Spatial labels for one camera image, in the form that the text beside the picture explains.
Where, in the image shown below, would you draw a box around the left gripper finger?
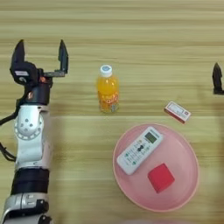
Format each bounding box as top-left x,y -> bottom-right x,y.
57,39 -> 70,74
10,39 -> 26,70

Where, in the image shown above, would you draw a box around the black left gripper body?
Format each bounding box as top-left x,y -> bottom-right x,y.
27,70 -> 67,105

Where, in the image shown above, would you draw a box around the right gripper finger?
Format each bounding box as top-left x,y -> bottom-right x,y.
212,62 -> 224,95

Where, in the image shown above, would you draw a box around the white and red card box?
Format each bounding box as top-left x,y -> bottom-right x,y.
164,101 -> 193,124

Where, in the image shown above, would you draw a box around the orange juice bottle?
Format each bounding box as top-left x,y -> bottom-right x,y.
96,64 -> 120,114

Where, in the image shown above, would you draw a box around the red cube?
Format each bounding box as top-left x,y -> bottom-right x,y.
147,163 -> 176,194

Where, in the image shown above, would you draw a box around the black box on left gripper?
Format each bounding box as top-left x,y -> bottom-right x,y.
9,60 -> 39,87

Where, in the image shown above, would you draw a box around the pink round plate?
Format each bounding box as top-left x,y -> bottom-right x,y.
112,122 -> 200,213

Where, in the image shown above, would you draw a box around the white remote control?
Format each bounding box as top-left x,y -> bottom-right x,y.
116,125 -> 165,176

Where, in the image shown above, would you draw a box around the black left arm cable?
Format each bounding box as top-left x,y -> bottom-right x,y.
0,90 -> 30,163

